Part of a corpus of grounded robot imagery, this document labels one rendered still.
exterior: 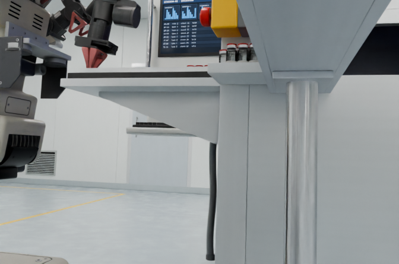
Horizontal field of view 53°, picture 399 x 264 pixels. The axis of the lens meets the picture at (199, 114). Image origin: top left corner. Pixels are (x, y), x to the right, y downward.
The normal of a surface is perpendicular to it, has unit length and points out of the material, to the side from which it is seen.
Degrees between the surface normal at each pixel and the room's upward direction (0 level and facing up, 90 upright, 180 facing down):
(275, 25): 180
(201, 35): 90
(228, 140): 90
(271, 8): 180
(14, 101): 98
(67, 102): 90
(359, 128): 90
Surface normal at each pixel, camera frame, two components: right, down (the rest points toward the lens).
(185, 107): -0.22, -0.09
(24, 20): 0.96, 0.15
